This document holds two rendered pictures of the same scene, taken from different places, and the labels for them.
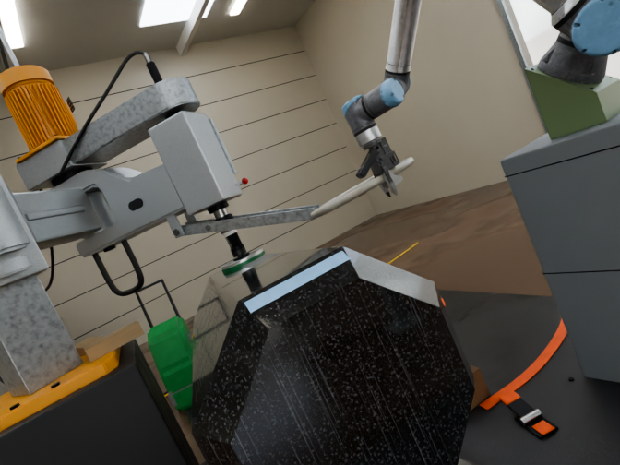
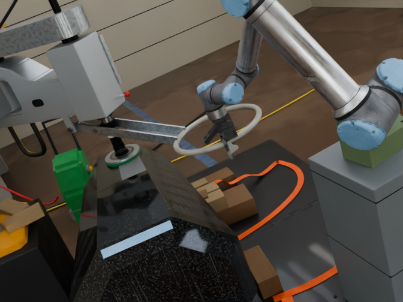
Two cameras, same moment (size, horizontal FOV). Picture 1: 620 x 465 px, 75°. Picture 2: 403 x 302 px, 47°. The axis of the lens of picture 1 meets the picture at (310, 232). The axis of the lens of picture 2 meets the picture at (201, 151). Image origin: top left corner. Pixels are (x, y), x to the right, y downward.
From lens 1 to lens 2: 118 cm
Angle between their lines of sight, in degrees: 23
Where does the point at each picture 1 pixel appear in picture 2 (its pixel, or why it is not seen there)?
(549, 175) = (331, 186)
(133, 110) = (33, 33)
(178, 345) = (77, 175)
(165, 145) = (60, 67)
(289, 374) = (123, 294)
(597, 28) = (350, 136)
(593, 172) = (352, 201)
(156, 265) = not seen: hidden behind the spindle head
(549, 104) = not seen: hidden behind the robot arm
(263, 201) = not seen: outside the picture
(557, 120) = (347, 149)
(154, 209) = (52, 110)
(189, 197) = (80, 109)
